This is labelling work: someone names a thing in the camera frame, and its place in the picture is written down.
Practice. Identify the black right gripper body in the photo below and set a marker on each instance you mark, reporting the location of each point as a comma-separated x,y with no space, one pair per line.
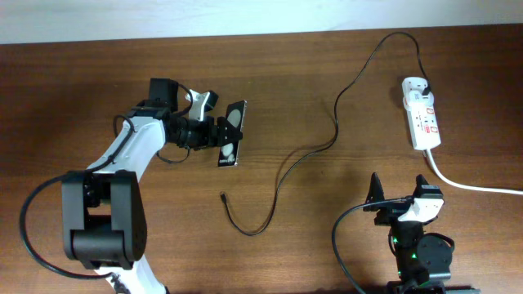
390,213

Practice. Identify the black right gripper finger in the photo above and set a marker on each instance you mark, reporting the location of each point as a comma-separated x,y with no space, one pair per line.
424,190
375,195

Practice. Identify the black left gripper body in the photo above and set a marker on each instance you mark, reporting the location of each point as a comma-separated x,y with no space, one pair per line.
199,132

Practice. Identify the black Galaxy flip phone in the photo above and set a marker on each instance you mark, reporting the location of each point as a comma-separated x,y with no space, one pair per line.
229,154

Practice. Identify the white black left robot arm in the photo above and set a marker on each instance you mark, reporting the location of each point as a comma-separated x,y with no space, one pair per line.
104,225

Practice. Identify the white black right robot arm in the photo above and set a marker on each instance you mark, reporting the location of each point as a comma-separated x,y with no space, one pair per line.
423,259

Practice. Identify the white USB charger plug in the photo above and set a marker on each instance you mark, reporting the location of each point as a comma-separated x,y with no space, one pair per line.
415,99

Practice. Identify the white power strip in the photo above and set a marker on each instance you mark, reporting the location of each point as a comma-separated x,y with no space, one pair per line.
422,121

